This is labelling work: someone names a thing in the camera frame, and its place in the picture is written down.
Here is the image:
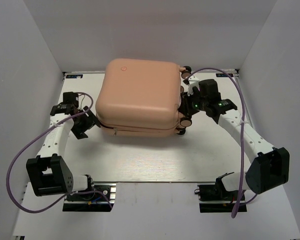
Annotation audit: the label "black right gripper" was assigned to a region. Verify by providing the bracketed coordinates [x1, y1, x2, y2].
[177, 88, 207, 117]

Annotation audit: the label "pink suitcase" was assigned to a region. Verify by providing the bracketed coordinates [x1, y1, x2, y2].
[95, 58, 192, 137]

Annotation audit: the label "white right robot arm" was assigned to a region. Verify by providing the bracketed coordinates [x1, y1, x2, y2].
[179, 79, 290, 200]

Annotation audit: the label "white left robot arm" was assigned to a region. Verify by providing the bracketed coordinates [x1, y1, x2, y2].
[26, 91, 100, 200]

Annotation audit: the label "small dark label sticker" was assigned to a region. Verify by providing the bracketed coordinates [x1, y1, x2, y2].
[65, 74, 83, 79]
[215, 73, 234, 78]

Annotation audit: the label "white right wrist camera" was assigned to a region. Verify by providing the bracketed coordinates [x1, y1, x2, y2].
[187, 75, 200, 96]

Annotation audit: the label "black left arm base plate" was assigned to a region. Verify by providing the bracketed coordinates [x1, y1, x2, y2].
[62, 183, 117, 213]

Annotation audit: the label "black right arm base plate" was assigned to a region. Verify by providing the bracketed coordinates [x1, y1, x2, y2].
[194, 184, 238, 214]

